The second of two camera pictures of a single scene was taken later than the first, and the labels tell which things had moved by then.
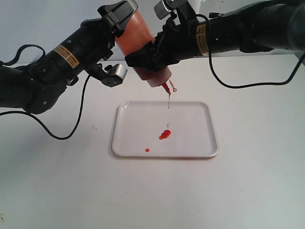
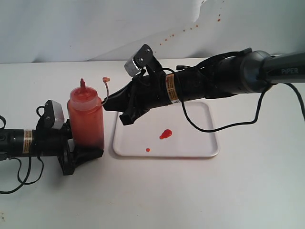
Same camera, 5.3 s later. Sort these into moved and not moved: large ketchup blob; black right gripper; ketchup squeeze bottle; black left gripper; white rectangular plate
Moved: black left gripper; ketchup squeeze bottle; black right gripper
Not moved: large ketchup blob; white rectangular plate
